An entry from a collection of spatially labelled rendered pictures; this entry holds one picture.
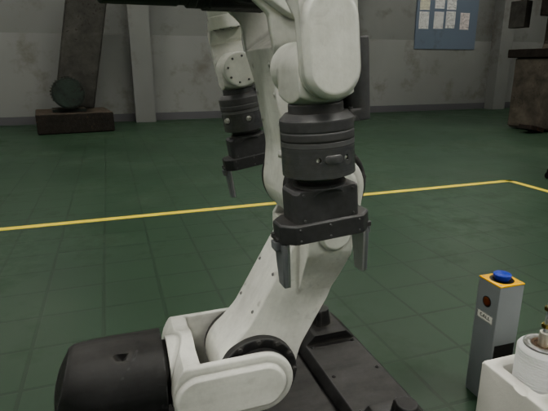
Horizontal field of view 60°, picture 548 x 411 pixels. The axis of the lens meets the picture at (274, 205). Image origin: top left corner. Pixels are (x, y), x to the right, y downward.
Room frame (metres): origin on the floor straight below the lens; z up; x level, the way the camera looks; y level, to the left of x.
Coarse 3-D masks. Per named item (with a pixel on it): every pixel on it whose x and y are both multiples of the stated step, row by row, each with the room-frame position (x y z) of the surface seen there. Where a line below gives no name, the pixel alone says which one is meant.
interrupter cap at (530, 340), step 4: (524, 336) 0.87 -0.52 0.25; (528, 336) 0.87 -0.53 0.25; (532, 336) 0.88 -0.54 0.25; (536, 336) 0.87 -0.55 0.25; (524, 340) 0.86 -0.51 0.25; (528, 340) 0.86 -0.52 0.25; (532, 340) 0.86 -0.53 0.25; (536, 340) 0.86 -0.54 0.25; (528, 344) 0.84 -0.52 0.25; (532, 344) 0.84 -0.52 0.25; (536, 344) 0.85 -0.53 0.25; (532, 348) 0.83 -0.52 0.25; (536, 348) 0.83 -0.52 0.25; (540, 348) 0.83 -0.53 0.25; (544, 348) 0.83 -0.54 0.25; (540, 352) 0.82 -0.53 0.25; (544, 352) 0.81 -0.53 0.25
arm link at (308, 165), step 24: (288, 144) 0.54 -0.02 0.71; (312, 144) 0.52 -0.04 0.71; (336, 144) 0.52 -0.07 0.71; (288, 168) 0.54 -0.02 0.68; (312, 168) 0.52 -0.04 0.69; (336, 168) 0.52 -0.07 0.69; (288, 192) 0.55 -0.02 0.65; (312, 192) 0.53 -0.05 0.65; (336, 192) 0.54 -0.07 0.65; (288, 216) 0.55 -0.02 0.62; (312, 216) 0.53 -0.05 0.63; (336, 216) 0.54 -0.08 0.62; (360, 216) 0.55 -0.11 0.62; (288, 240) 0.53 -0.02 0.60; (312, 240) 0.53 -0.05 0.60
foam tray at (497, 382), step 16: (496, 368) 0.87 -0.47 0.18; (512, 368) 0.89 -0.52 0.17; (480, 384) 0.89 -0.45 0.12; (496, 384) 0.85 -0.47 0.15; (512, 384) 0.82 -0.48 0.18; (480, 400) 0.89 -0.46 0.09; (496, 400) 0.85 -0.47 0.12; (512, 400) 0.81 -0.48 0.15; (528, 400) 0.77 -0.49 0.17; (544, 400) 0.77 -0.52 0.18
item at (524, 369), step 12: (516, 348) 0.86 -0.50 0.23; (528, 348) 0.83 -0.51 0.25; (516, 360) 0.85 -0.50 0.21; (528, 360) 0.82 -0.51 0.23; (540, 360) 0.81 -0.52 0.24; (516, 372) 0.85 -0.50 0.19; (528, 372) 0.82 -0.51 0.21; (540, 372) 0.81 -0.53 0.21; (528, 384) 0.82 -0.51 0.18; (540, 384) 0.80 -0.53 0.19
